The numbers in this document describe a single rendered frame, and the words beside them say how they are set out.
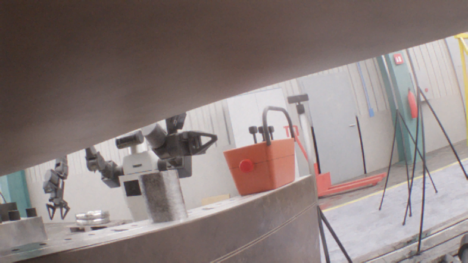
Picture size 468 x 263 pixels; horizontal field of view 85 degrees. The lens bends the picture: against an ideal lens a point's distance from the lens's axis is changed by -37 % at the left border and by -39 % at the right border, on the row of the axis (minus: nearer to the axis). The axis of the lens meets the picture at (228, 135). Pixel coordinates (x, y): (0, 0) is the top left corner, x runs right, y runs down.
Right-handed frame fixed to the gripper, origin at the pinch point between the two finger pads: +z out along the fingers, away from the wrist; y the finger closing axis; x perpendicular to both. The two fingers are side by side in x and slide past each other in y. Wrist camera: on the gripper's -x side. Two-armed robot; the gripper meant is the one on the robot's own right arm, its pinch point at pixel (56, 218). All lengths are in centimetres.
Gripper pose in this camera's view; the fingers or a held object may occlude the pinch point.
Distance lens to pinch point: 159.9
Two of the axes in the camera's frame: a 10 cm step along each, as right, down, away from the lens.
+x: 3.3, 5.1, 7.9
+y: 9.4, -2.1, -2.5
